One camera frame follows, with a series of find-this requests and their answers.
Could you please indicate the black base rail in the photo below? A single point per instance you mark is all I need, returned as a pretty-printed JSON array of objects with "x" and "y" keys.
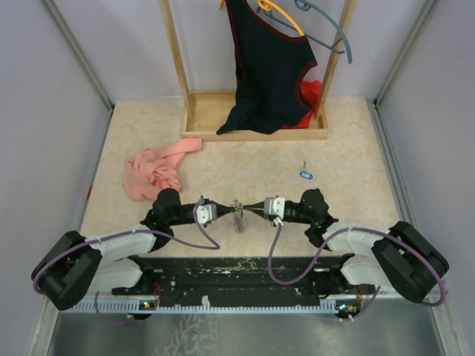
[{"x": 238, "y": 281}]

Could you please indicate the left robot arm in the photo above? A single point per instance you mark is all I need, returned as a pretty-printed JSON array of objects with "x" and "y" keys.
[{"x": 77, "y": 265}]

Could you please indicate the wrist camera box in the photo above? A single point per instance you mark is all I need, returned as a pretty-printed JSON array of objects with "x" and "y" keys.
[
  {"x": 205, "y": 211},
  {"x": 274, "y": 207}
]

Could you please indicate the dark navy tank top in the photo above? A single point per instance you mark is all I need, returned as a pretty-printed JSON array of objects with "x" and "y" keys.
[{"x": 270, "y": 67}]

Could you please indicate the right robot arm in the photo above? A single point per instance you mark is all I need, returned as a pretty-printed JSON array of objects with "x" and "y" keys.
[{"x": 398, "y": 257}]

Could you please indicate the red cloth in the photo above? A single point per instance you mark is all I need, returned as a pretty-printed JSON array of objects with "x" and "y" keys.
[{"x": 311, "y": 92}]

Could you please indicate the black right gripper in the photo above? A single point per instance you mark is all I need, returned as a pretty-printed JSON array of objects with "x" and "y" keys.
[{"x": 257, "y": 211}]

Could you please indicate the large keyring with small rings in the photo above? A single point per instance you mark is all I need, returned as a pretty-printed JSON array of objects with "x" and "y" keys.
[{"x": 238, "y": 216}]

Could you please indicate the blue tagged key bunch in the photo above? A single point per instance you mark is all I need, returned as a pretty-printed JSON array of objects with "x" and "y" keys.
[{"x": 304, "y": 173}]

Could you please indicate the wooden clothes rack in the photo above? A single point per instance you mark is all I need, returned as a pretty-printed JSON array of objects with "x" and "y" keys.
[{"x": 207, "y": 110}]

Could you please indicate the pink cloth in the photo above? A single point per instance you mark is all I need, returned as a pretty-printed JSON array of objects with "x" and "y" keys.
[{"x": 150, "y": 171}]

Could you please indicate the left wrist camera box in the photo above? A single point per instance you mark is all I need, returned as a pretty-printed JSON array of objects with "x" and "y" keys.
[{"x": 205, "y": 211}]

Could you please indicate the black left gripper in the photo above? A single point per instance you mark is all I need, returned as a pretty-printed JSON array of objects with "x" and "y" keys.
[{"x": 223, "y": 210}]

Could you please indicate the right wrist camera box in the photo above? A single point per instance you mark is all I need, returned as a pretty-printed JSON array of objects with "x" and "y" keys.
[{"x": 274, "y": 207}]

